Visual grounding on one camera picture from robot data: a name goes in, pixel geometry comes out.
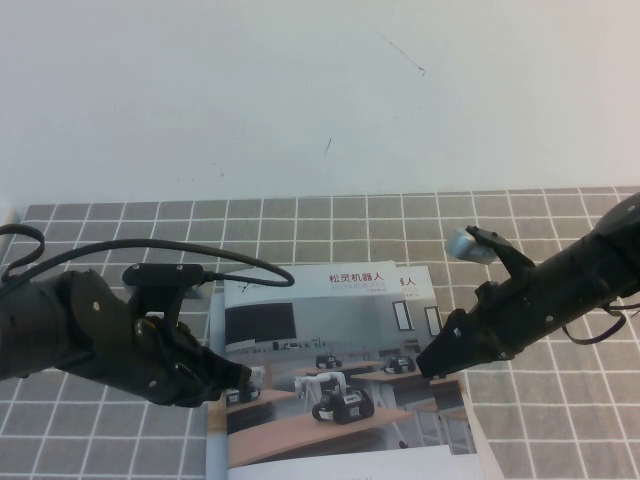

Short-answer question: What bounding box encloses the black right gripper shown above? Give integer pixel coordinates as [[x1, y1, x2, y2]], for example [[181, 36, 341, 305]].
[[417, 278, 549, 380]]

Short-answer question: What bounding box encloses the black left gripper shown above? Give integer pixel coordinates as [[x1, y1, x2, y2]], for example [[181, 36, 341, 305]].
[[112, 313, 253, 410]]

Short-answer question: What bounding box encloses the stained white brochure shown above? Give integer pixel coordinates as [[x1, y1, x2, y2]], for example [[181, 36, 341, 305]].
[[205, 279, 502, 480]]

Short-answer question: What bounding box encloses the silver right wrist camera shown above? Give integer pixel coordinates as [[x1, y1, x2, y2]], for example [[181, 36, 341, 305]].
[[444, 226, 532, 275]]

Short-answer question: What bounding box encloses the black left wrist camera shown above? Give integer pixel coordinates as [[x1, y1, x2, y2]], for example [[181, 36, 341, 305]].
[[122, 262, 211, 322]]

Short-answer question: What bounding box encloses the black left camera cable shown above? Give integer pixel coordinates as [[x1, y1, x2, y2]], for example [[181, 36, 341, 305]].
[[0, 224, 296, 290]]

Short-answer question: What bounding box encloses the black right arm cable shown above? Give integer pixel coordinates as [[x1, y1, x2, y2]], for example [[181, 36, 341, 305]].
[[563, 298, 640, 347]]

